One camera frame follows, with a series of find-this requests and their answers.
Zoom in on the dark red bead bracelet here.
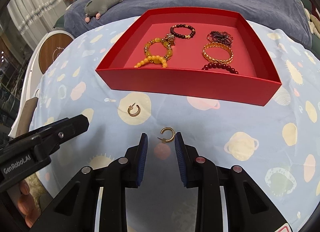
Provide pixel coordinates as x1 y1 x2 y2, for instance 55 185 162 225
201 62 239 75

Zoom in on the dark beaded bracelet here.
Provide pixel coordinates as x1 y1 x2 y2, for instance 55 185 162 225
170 23 197 40

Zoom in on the red cardboard tray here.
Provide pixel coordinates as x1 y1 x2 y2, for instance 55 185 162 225
96 7 281 106

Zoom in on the dark red garnet bead strand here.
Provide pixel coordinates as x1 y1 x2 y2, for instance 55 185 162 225
207 31 233 47

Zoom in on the white curtain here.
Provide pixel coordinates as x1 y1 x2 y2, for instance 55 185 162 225
7 0 71 50

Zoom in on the gold hoop earring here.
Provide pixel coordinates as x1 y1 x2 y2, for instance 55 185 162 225
127 103 141 117
157 126 176 143

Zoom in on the blue patterned tablecloth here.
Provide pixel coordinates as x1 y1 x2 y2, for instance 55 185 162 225
30 17 319 231

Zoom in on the grey plush toy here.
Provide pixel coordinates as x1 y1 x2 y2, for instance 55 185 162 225
84 0 124 23

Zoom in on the left hand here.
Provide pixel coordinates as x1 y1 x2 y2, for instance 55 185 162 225
17 180 40 228

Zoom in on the gold braided bangle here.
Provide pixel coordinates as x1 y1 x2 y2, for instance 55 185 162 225
202 43 234 65

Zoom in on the round wooden charger table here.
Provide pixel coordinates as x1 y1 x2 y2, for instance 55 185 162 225
9 30 74 138

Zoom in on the yellow round bead bracelet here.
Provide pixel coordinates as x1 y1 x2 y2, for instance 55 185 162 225
133 55 169 69

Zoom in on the yellow chunky bead bracelet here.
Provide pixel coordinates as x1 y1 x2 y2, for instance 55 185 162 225
143 36 174 62

